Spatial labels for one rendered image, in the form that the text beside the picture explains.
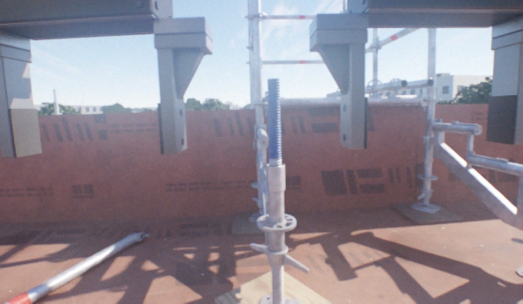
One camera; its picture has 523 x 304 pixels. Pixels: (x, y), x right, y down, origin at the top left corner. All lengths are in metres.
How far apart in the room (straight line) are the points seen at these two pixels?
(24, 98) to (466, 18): 0.37
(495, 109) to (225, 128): 1.52
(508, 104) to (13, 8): 0.39
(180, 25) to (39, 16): 0.10
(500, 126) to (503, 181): 2.28
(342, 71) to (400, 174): 1.84
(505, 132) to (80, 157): 1.98
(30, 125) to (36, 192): 1.94
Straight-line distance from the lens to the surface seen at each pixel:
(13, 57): 0.29
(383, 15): 0.24
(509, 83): 0.29
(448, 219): 1.94
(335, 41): 0.21
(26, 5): 0.27
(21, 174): 2.26
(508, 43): 0.30
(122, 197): 1.94
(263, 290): 1.12
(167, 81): 0.21
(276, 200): 0.80
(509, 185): 2.62
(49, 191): 2.17
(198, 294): 1.17
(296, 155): 1.74
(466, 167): 1.74
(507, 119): 0.29
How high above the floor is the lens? 0.69
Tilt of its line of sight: 7 degrees down
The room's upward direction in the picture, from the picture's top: 2 degrees counter-clockwise
